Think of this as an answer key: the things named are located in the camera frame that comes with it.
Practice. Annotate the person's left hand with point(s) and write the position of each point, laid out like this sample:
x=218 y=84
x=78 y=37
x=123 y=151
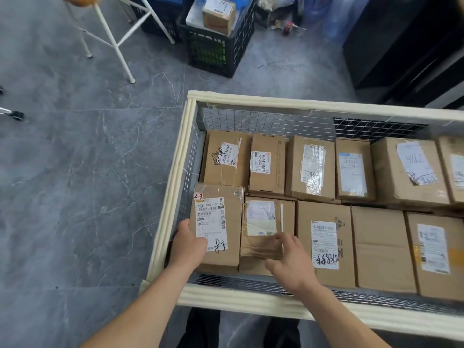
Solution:
x=188 y=250

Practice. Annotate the person's right hand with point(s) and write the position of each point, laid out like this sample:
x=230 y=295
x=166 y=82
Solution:
x=297 y=268

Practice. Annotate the small taped box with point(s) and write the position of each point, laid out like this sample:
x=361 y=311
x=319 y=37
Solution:
x=261 y=246

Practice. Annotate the peeling label medium cardboard box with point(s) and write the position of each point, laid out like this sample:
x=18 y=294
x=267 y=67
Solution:
x=253 y=267

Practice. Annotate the box with red 2-7 tag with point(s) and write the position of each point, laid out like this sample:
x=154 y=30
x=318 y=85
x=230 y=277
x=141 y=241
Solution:
x=233 y=231

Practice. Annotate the scribbled label printed cardboard box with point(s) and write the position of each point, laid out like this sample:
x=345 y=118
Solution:
x=344 y=250

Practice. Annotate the box with black scribble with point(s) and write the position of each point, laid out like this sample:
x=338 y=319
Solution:
x=214 y=173

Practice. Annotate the unlabelled medium cardboard box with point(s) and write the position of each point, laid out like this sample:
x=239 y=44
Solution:
x=380 y=250

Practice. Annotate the box with handwritten 7786 label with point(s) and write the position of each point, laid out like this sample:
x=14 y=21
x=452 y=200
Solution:
x=295 y=170

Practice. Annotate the box with barcode label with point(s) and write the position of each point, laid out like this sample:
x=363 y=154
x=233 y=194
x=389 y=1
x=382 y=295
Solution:
x=277 y=170

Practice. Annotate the yellow taped medium cardboard box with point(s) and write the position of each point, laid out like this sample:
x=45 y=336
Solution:
x=413 y=279

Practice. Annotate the box with blue-top label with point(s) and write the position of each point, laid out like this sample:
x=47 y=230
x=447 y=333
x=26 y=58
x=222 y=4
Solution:
x=369 y=170

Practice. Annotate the box with torn 7786 label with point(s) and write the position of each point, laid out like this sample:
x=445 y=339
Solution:
x=384 y=177

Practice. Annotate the person's left forearm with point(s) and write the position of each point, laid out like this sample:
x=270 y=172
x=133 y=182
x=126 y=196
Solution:
x=141 y=311

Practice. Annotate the person's right forearm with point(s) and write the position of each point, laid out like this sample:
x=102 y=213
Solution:
x=344 y=318

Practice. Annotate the person's dark trousers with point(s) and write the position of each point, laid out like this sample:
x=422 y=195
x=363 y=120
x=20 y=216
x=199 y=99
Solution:
x=203 y=329

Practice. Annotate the black plastic crate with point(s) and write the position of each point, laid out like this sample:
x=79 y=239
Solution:
x=159 y=21
x=217 y=57

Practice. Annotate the chrome swivel chair base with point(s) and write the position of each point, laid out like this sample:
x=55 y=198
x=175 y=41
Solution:
x=14 y=114

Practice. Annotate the small brown carton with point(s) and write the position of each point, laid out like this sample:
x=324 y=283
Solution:
x=217 y=16

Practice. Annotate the heap of mixed rubbish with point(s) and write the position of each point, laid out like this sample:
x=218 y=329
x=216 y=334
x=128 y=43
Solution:
x=286 y=25

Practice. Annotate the blue water jug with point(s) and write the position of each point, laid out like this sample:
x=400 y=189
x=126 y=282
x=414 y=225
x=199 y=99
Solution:
x=315 y=7
x=348 y=14

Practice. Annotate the white metal stool frame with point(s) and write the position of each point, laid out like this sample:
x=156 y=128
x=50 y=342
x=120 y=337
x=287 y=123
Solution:
x=116 y=39

